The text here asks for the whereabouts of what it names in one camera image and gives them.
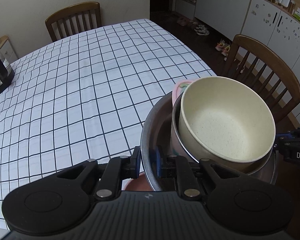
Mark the pink steel-lined bowl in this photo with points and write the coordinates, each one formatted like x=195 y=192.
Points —
x=177 y=90

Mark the large stainless steel bowl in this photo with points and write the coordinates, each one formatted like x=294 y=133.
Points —
x=160 y=120

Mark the glass electric kettle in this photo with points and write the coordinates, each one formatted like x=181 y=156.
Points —
x=0 y=72

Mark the pink bear-shaped plate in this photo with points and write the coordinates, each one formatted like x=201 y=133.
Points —
x=137 y=183

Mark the green white box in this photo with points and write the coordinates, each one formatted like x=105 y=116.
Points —
x=299 y=14

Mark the cream bowl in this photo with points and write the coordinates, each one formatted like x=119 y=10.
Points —
x=222 y=122

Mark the pink slippers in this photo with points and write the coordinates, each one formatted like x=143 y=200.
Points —
x=185 y=20

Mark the wooden slat-back chair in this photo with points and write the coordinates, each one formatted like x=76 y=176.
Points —
x=72 y=13
x=265 y=62

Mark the wooden side table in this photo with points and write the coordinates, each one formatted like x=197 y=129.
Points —
x=5 y=45

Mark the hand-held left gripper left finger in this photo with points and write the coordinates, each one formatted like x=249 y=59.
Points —
x=138 y=158

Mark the black white checked tablecloth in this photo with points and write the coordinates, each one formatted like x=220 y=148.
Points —
x=77 y=92

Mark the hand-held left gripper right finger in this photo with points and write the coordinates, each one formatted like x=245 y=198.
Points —
x=158 y=162

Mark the grey sneakers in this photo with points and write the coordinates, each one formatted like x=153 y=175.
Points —
x=202 y=30

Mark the colourful children's shoes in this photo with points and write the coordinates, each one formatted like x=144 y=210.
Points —
x=223 y=48

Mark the white wooden wall cabinet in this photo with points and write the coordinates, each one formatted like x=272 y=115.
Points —
x=265 y=10

